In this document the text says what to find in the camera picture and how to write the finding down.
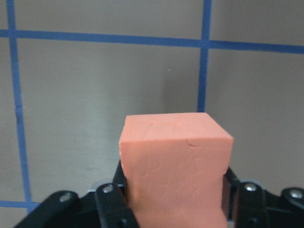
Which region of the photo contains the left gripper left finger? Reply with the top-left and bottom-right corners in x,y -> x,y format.
16,164 -> 138,228

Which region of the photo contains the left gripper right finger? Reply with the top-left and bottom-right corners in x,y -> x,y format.
222,168 -> 304,228

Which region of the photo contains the orange foam block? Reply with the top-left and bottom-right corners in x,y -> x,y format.
119,113 -> 233,228

